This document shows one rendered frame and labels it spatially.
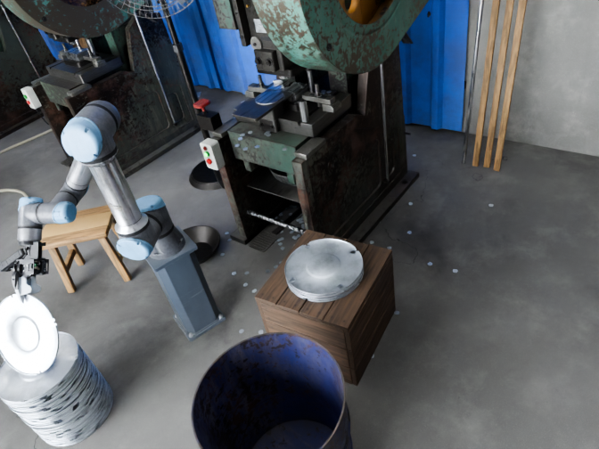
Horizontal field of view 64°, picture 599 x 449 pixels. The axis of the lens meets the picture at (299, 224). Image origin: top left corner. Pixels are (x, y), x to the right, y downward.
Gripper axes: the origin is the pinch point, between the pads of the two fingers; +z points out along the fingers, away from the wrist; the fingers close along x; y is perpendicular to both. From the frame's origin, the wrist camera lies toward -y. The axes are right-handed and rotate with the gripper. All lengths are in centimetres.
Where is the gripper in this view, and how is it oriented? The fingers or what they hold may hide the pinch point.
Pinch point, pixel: (22, 299)
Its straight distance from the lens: 193.1
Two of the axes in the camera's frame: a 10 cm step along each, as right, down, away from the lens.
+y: 9.7, -0.3, -2.2
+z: 0.2, 10.0, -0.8
